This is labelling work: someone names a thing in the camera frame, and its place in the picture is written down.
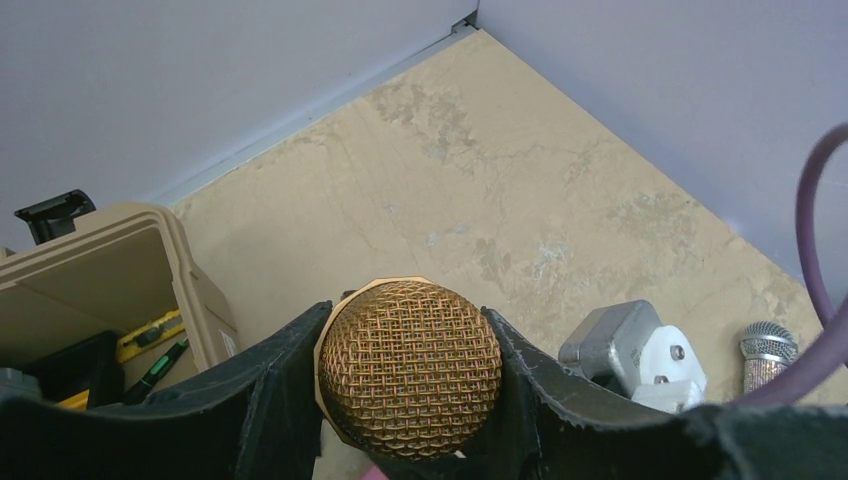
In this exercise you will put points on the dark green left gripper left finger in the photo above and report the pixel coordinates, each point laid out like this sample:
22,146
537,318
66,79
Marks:
253,416

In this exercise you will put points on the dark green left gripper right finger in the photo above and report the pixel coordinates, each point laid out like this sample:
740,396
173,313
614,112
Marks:
553,424

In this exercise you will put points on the pink microphone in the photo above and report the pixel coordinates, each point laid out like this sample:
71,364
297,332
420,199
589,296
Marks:
374,473

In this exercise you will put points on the gold microphone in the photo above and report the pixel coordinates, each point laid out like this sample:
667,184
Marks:
407,369

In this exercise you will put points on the silver mesh glitter microphone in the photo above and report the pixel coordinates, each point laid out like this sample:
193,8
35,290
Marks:
768,349

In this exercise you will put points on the green black pen tool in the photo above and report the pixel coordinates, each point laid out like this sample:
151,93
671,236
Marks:
144,386

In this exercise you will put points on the yellow black utility knife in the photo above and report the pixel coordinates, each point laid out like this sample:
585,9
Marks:
93,371

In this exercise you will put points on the tan plastic hard case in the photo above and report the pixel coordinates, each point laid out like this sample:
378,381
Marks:
122,268

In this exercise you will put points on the black case latch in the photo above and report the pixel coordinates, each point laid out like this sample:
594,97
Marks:
54,217

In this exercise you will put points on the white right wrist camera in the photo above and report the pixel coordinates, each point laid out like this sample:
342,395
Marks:
627,349

